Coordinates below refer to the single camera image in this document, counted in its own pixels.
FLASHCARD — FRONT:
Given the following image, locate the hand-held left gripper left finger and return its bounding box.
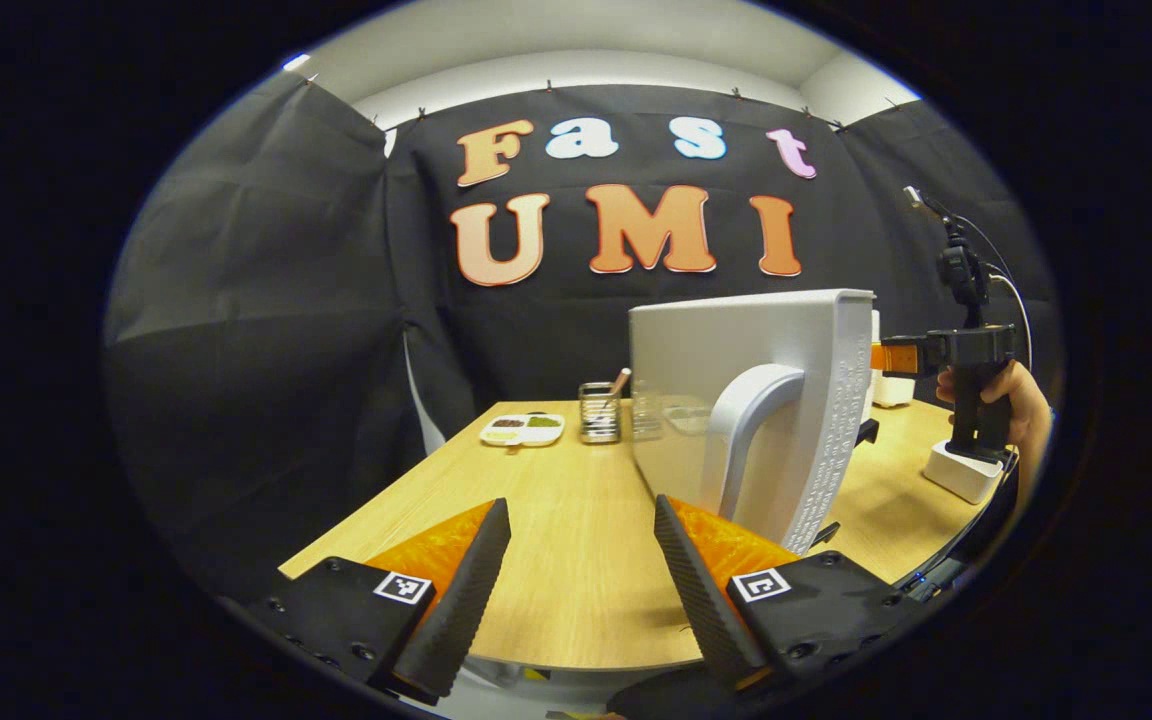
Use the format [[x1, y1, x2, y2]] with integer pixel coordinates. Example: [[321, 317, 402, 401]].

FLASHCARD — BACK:
[[241, 498, 512, 706]]

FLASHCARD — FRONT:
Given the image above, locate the white microwave oven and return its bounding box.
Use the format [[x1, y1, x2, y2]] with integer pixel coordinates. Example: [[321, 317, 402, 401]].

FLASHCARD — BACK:
[[628, 289, 882, 557]]

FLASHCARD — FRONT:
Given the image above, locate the black backdrop cloth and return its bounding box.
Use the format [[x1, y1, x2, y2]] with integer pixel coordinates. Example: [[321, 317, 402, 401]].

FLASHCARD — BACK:
[[104, 75, 1062, 601]]

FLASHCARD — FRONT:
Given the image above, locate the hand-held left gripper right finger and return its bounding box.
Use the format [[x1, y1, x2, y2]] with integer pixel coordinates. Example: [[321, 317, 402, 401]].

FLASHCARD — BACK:
[[654, 494, 937, 696]]

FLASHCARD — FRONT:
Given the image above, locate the white rectangular container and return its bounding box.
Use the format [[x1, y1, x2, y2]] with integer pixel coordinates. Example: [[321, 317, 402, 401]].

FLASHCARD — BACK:
[[923, 440, 1004, 506]]

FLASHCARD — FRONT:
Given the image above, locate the metal wire utensil holder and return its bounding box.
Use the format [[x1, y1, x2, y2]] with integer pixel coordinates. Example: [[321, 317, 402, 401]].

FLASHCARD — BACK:
[[578, 382, 624, 446]]

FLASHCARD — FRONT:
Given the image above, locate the white divided condiment dish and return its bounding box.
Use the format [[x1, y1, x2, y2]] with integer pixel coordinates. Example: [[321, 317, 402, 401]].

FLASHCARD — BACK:
[[479, 413, 566, 449]]

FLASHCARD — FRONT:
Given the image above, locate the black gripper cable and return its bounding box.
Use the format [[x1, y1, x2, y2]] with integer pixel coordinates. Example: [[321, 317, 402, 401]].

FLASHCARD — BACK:
[[956, 213, 1035, 373]]

